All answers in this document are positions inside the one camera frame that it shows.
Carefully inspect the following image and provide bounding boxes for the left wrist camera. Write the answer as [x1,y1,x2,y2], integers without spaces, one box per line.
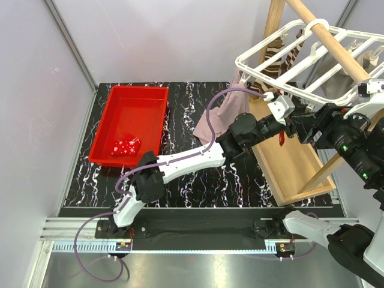
[263,90,295,125]

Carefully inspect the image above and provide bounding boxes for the red plastic bin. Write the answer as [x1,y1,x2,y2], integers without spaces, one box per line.
[88,86,169,168]

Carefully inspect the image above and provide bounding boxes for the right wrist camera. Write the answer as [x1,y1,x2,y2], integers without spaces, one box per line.
[341,78,384,119]

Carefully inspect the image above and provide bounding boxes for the wooden hanging rod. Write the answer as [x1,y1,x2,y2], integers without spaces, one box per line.
[286,0,370,83]

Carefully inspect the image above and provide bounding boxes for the white clip hanger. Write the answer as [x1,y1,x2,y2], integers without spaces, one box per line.
[235,19,383,106]

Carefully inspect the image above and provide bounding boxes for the cream grey sock hanging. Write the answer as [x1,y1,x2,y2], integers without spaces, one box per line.
[316,50,379,100]

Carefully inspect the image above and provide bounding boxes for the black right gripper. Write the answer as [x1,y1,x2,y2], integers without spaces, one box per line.
[289,100,384,182]

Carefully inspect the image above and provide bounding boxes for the brown striped sock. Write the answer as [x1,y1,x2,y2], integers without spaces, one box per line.
[250,34,287,94]
[278,29,304,76]

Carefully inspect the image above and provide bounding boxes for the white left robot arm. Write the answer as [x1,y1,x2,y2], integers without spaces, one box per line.
[108,113,296,238]

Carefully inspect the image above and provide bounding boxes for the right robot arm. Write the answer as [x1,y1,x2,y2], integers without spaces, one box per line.
[272,105,383,287]

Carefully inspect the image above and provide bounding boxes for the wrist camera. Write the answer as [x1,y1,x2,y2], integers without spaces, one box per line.
[263,90,295,125]
[341,78,384,119]

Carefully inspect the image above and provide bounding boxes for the wooden rack frame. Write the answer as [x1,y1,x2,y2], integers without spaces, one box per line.
[252,1,343,206]

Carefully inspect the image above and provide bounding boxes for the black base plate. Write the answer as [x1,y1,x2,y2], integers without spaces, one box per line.
[95,208,292,253]

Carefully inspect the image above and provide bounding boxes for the red snowflake sock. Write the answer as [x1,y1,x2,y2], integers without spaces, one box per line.
[110,133,142,156]
[277,90,286,146]

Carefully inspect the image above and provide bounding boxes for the mauve sock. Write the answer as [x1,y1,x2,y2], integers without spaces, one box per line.
[191,70,251,145]

